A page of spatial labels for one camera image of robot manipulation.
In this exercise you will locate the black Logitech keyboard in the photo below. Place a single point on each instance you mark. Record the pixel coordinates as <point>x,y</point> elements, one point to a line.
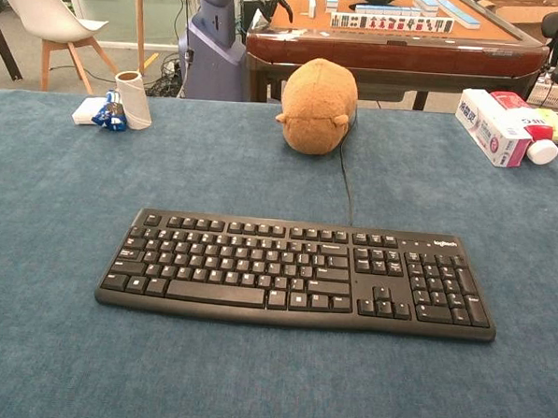
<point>238,268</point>

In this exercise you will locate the purple grey robot base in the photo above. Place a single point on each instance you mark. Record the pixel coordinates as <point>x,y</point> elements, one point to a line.
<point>213,41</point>

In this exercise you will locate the brown plush toy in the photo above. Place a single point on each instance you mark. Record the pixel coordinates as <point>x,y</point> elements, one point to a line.
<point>318,105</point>

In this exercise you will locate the blue table cloth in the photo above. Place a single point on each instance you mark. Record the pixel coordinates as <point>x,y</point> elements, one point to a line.
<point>271,358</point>

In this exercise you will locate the blue snack packet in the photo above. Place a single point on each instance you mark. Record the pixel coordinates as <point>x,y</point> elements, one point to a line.
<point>111,113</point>

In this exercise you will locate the brown mahjong table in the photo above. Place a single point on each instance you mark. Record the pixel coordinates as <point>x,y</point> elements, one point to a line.
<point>390,48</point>

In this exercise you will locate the white tissue pack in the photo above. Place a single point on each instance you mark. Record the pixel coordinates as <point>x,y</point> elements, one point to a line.
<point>85,112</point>

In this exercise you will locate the row of mahjong tiles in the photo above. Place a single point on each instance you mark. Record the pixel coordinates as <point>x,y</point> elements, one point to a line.
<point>391,22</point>

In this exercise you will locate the white pink toothpaste box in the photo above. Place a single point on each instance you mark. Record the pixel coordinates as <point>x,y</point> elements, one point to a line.
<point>491,129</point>

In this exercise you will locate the wooden pole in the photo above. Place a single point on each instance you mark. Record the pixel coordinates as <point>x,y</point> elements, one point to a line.
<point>140,24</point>

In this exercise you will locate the red white package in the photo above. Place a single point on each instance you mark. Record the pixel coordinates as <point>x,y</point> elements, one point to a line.
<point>509,99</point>

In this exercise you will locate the white bottle red label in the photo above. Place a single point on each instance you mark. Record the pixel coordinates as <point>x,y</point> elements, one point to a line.
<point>542,145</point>

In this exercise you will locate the white plastic basket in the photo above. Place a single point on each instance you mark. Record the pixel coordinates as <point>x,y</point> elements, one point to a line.
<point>552,94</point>

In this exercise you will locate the white chair wooden legs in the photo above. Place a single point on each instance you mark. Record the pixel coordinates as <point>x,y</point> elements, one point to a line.
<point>50,14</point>

